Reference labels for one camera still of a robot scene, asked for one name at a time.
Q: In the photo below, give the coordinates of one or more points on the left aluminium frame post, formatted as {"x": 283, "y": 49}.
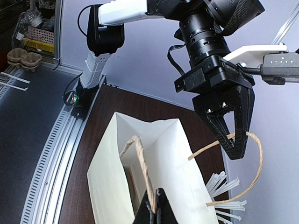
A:
{"x": 57, "y": 34}

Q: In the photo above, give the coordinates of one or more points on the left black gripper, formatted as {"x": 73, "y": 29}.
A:
{"x": 217, "y": 74}

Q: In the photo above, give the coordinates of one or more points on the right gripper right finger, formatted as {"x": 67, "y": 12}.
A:
{"x": 164, "y": 213}

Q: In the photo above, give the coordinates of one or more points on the right aluminium frame post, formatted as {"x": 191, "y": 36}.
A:
{"x": 287, "y": 25}

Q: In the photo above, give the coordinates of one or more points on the aluminium front rail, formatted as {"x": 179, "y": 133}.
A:
{"x": 45, "y": 152}

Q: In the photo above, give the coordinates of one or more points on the aluminium frame post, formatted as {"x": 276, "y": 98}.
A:
{"x": 57, "y": 34}
{"x": 287, "y": 25}

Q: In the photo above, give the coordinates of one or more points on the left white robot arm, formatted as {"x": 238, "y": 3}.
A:
{"x": 224, "y": 93}

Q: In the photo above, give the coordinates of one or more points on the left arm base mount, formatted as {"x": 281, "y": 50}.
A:
{"x": 80, "y": 99}

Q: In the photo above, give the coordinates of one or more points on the pink plastic basket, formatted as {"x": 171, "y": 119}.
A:
{"x": 41, "y": 35}

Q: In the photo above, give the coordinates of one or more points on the yellow plastic bin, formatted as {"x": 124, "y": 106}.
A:
{"x": 38, "y": 45}

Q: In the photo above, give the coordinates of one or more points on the brown paper bag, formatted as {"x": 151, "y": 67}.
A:
{"x": 135, "y": 156}

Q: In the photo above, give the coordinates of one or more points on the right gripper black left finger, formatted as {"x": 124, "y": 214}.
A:
{"x": 145, "y": 214}

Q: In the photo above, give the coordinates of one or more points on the spare pulp cup carriers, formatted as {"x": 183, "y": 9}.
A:
{"x": 20, "y": 58}

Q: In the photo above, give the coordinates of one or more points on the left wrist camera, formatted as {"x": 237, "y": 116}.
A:
{"x": 274, "y": 63}

